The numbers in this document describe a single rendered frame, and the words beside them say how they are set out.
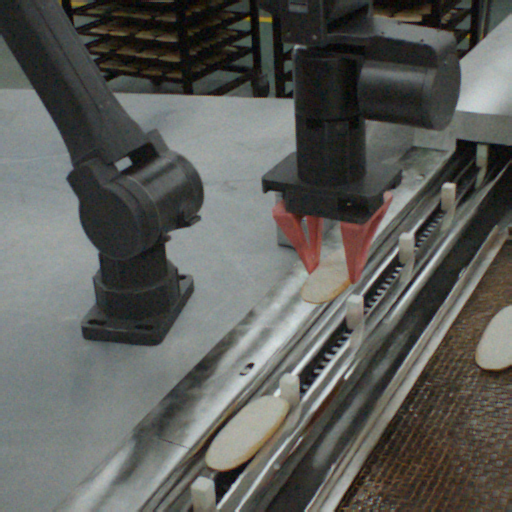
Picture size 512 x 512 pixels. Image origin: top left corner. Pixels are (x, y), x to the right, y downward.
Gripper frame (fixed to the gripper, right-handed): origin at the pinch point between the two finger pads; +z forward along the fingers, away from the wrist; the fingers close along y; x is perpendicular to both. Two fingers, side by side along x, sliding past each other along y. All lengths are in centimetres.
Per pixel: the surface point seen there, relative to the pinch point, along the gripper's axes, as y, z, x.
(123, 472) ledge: -7.1, 6.9, -23.1
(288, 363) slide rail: -2.9, 8.2, -4.0
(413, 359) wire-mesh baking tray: 9.1, 3.9, -4.9
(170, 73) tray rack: -176, 70, 232
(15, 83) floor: -282, 92, 256
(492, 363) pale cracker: 15.3, 2.9, -4.5
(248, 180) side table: -29.2, 11.2, 36.1
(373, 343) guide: 3.5, 7.1, 0.3
